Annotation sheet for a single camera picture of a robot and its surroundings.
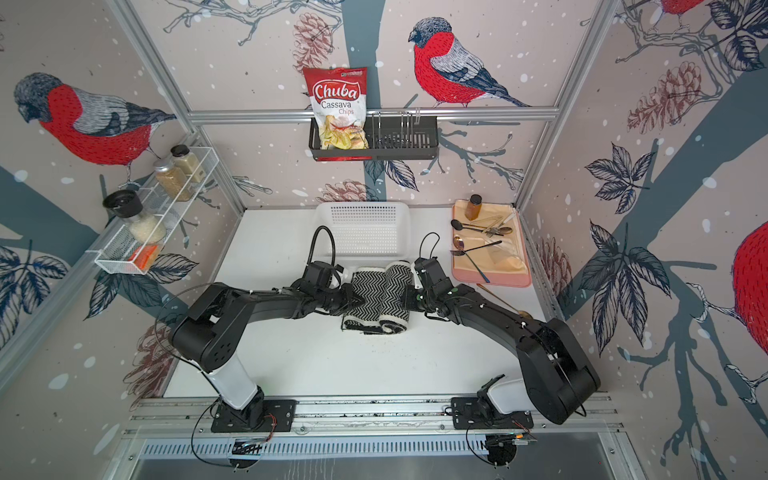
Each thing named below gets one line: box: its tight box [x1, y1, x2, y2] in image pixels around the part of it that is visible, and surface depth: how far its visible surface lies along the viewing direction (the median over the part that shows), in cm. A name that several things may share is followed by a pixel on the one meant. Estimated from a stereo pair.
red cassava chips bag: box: [303, 67, 373, 161], surface depth 85 cm
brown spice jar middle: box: [153, 157, 193, 202], surface depth 78 cm
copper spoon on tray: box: [453, 235, 502, 253], surface depth 109 cm
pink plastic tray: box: [451, 200, 532, 287], surface depth 109 cm
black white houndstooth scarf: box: [342, 261, 413, 335], surface depth 89 cm
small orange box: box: [128, 244, 160, 272], surface depth 67 cm
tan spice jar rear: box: [170, 144, 206, 183], surface depth 83 cm
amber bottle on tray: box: [465, 194, 483, 221], surface depth 113 cm
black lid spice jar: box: [102, 189, 167, 244], surface depth 67 cm
